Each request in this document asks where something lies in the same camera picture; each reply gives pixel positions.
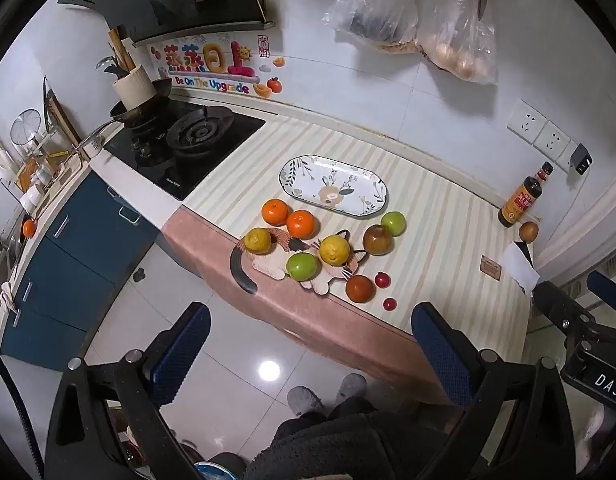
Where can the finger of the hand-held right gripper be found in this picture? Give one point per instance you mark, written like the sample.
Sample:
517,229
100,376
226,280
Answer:
608,287
558,302

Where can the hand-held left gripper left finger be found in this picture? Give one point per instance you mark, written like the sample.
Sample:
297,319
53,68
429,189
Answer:
184,347

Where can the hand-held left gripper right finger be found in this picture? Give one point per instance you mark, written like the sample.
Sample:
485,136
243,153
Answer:
439,352

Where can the yellow green citrus fruit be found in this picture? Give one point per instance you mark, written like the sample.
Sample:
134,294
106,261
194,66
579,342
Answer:
257,240

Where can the green apple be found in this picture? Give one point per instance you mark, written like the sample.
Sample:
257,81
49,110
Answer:
301,266
393,223

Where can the bright yellow citrus fruit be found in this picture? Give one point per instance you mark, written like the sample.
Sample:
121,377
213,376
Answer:
334,249

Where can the oval floral plate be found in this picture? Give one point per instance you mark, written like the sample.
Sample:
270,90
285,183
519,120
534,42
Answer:
333,186

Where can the white folded paper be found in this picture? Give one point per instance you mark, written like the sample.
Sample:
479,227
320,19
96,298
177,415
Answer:
520,267

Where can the small red fruit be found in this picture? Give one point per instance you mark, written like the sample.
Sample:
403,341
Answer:
389,304
382,279

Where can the small brown card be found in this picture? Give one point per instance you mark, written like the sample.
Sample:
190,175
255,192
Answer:
490,266

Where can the small brown fruit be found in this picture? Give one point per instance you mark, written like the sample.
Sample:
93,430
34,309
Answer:
528,231

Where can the cat shaped mat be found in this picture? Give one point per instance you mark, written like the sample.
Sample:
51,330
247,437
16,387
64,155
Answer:
240,272

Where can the grey slipper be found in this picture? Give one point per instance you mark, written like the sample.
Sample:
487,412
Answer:
304,400
351,387

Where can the soy sauce bottle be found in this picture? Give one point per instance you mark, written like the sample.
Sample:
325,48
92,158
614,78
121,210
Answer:
520,200

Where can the striped pink tablecloth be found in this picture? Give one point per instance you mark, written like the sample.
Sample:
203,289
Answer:
438,240

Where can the person's dark fleece clothing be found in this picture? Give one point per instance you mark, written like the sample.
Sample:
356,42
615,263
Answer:
348,445

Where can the black plug charger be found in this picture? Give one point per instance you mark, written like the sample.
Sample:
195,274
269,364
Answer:
581,159

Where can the blue kitchen cabinet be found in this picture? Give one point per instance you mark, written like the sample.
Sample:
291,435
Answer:
83,250

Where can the small orange by sink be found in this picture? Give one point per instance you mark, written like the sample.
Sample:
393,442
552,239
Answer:
28,228

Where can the black gas stove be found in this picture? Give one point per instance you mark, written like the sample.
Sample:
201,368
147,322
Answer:
198,145

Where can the dish rack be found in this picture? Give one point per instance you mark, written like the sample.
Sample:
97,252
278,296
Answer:
43,160

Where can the beige utensil holder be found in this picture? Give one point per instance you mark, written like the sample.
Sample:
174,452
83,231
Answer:
134,87

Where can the round metal strainer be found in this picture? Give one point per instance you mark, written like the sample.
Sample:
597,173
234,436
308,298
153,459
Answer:
26,127

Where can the plastic bag of eggs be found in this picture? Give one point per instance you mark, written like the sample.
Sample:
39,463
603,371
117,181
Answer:
463,40

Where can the clear plastic bag dark contents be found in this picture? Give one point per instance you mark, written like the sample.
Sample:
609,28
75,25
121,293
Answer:
373,5

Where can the white wall socket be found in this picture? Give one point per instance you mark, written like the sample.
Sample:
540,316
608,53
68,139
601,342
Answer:
527,117
552,138

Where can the colourful wall sticker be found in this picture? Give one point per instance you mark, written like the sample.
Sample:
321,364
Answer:
208,67

